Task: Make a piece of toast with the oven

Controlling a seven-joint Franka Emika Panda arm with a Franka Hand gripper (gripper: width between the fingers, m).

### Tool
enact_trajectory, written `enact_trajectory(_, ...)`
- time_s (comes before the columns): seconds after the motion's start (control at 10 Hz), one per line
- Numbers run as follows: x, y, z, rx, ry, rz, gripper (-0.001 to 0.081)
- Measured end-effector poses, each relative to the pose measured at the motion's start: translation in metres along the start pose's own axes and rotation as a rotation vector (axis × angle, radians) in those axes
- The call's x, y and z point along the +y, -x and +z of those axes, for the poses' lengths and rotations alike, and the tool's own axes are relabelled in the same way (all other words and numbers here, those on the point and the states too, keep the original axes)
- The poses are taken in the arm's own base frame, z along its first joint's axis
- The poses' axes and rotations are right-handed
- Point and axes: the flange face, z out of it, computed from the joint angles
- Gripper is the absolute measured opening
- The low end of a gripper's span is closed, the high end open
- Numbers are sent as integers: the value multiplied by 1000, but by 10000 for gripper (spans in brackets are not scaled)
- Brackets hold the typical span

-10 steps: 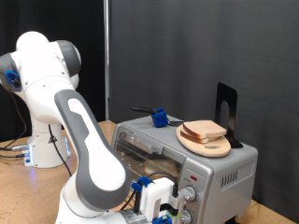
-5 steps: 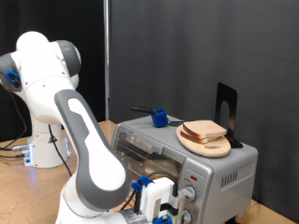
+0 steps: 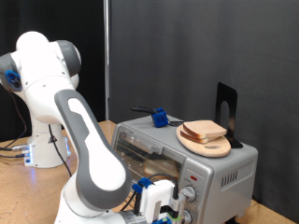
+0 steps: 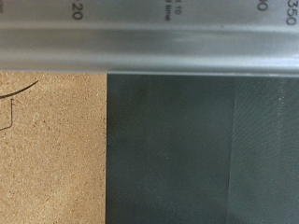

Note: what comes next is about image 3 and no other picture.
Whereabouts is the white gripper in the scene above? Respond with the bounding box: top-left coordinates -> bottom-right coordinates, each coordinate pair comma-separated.
140,179 -> 176,224

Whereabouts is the base cable with silver connector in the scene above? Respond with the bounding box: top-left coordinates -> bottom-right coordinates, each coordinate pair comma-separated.
0,143 -> 31,152

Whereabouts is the black base cable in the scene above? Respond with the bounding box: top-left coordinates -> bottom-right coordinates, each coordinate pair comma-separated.
0,152 -> 27,160

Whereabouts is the black metal bookend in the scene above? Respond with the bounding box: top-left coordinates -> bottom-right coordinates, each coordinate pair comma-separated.
214,81 -> 244,149

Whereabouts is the black spatula with blue block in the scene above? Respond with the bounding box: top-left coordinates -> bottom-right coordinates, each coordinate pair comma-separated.
129,105 -> 185,129

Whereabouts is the glass oven door with handle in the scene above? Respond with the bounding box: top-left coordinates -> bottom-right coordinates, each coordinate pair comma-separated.
111,125 -> 188,218

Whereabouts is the metal wire oven rack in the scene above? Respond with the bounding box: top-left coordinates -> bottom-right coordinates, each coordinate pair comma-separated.
115,146 -> 182,185

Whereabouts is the vertical metal pole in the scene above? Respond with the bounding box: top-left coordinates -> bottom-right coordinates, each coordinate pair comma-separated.
103,0 -> 111,121

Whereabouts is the round wooden cutting board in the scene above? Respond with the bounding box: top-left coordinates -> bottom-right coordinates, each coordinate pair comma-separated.
175,123 -> 232,159

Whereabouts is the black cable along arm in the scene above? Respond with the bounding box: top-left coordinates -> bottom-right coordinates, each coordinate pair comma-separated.
0,69 -> 180,213

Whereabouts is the silver toaster oven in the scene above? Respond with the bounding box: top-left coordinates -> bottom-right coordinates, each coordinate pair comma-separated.
110,112 -> 259,224

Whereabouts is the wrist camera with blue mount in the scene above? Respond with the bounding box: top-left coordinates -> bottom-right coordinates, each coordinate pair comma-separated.
151,190 -> 187,224

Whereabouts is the silver oven knob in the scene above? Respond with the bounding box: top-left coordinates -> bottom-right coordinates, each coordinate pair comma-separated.
180,186 -> 197,203
182,209 -> 192,224

